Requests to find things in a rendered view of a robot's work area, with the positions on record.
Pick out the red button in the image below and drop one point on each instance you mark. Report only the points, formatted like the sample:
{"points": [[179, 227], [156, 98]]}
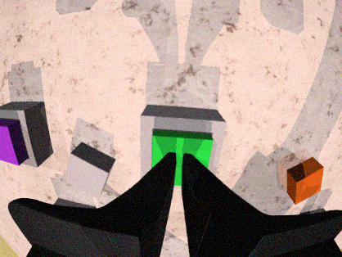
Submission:
{"points": [[61, 202]]}

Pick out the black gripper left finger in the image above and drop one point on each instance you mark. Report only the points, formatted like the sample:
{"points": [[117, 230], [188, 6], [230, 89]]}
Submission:
{"points": [[132, 225]]}

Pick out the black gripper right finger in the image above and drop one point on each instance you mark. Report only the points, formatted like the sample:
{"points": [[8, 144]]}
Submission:
{"points": [[221, 224]]}

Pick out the orange cube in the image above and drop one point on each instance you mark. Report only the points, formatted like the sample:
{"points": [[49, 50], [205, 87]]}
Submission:
{"points": [[304, 180]]}

